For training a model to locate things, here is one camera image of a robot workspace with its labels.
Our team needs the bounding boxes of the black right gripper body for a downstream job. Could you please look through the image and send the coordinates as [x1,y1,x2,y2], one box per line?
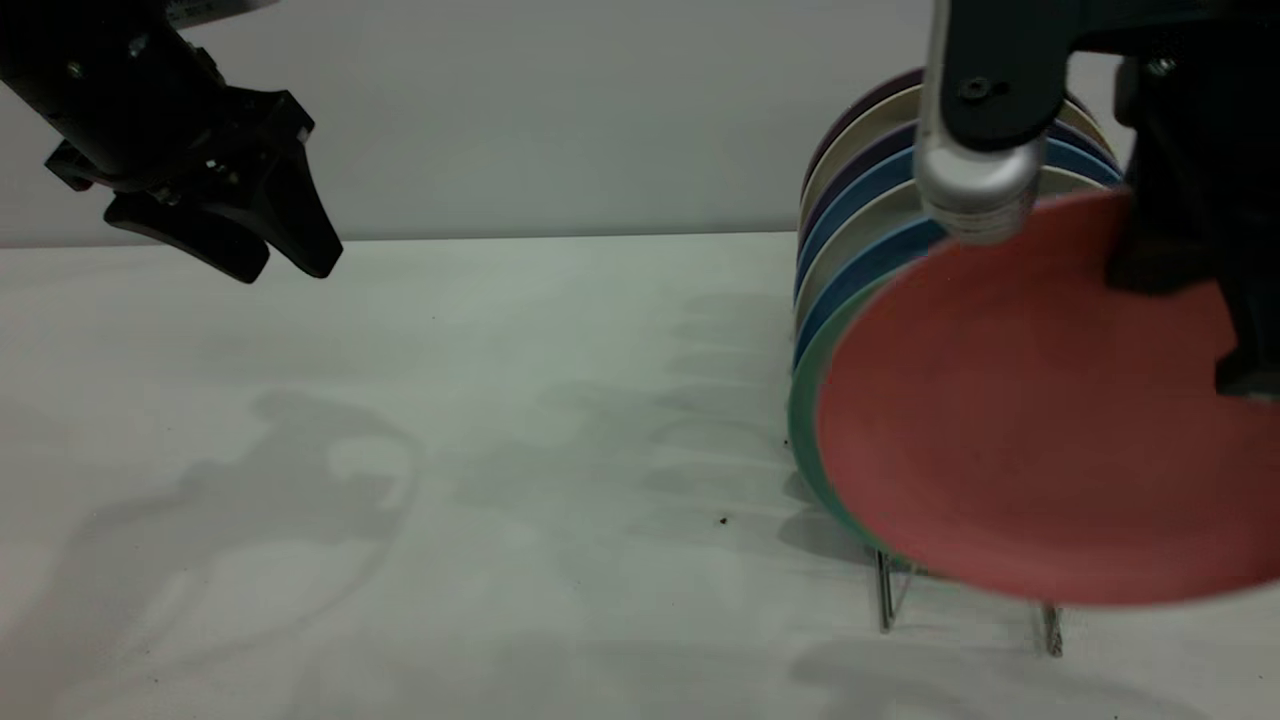
[1105,45,1280,297]

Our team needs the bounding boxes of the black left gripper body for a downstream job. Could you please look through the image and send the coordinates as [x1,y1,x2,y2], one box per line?
[45,25,316,216]

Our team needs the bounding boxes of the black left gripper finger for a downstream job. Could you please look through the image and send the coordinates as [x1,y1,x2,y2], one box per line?
[104,192,272,285]
[205,150,344,280]

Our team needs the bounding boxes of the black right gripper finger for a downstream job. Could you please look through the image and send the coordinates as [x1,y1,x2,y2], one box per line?
[1214,270,1280,402]

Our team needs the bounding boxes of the pink round plate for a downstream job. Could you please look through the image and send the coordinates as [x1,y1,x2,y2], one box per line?
[815,188,1280,608]

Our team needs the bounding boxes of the dark plum round plate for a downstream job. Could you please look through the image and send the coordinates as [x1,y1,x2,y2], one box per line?
[804,68,927,173]

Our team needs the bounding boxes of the cream round plate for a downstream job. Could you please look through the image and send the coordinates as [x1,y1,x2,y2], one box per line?
[800,87,1112,223]

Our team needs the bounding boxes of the light blue round plate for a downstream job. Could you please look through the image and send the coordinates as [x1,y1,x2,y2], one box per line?
[797,140,1123,293]

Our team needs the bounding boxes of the beige grey round plate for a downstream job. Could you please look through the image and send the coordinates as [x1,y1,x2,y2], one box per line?
[795,165,1107,333]

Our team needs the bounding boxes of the dark blue round plate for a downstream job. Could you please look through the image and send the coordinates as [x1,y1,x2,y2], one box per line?
[793,218,948,367]

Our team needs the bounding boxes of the green round plate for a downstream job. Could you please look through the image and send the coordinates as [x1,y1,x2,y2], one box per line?
[787,275,901,563]

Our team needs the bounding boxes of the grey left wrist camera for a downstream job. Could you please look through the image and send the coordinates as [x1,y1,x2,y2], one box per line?
[165,0,283,27]

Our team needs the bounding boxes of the metal wire plate rack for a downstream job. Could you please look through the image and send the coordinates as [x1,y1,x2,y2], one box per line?
[877,548,1064,658]

